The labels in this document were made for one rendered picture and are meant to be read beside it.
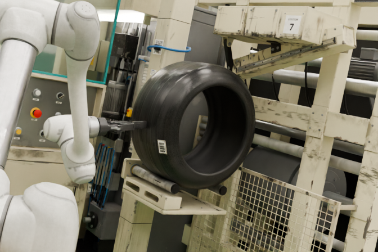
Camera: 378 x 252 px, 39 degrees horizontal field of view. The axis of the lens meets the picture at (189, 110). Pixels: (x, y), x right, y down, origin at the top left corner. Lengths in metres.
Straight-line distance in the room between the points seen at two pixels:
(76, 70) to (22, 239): 0.63
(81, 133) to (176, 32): 0.95
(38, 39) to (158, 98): 0.80
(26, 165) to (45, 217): 1.34
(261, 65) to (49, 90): 1.06
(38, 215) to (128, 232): 1.41
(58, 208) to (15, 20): 0.57
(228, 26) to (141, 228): 1.11
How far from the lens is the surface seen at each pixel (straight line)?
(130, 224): 2.73
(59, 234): 1.39
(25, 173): 2.71
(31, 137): 2.73
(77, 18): 1.60
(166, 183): 2.36
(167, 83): 2.29
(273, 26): 2.46
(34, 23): 1.62
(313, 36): 2.39
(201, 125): 2.94
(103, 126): 2.15
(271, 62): 2.61
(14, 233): 1.39
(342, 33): 2.38
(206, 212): 2.48
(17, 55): 1.58
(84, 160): 1.97
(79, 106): 1.86
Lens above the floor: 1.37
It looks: 3 degrees down
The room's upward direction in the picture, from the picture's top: 11 degrees clockwise
